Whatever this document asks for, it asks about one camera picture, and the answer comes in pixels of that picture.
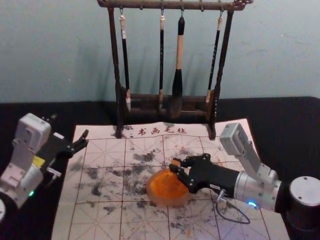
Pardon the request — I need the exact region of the thick tan calligraphy brush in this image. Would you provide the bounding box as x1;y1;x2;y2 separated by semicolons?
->
170;15;186;119

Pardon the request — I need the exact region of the black table cloth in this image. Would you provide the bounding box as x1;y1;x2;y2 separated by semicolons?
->
0;96;320;240

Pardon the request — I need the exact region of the thin black calligraphy brush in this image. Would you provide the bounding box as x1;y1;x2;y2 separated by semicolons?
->
119;14;132;113
205;15;224;104
158;15;166;111

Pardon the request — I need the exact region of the orange round dish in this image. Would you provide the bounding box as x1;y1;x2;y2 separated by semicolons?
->
145;161;194;207

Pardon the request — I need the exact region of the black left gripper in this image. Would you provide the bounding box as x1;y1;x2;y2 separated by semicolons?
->
33;129;90;175

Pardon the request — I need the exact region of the white felt mat red grid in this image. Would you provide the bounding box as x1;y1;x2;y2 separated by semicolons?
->
51;118;291;240

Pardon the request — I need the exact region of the dark wooden brush rack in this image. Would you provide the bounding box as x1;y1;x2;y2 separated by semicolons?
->
96;0;254;140

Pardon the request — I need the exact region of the thin dark right gripper cable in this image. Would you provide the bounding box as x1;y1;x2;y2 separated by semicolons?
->
215;189;251;225

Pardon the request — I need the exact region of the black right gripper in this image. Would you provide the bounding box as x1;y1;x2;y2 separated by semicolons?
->
168;153;240;199

